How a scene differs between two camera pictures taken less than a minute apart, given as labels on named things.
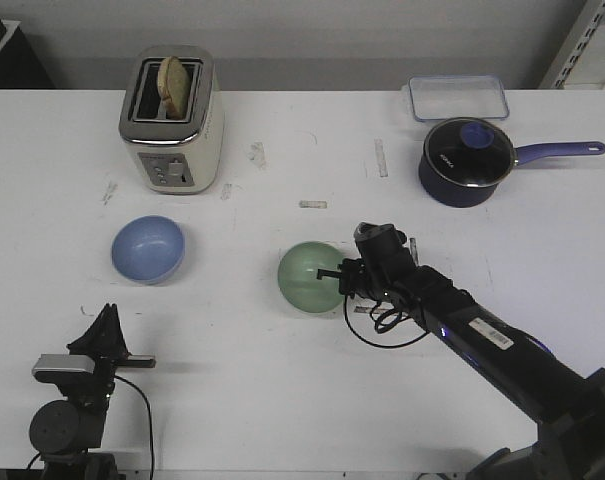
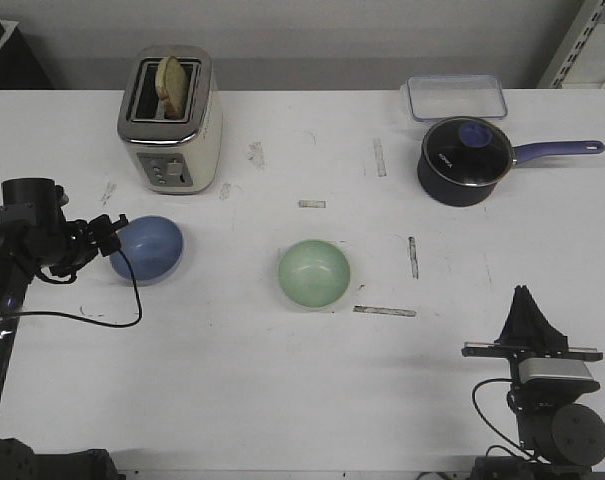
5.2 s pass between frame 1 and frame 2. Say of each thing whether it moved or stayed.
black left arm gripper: moved
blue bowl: stayed
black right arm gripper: moved
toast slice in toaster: stayed
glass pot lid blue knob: stayed
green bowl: stayed
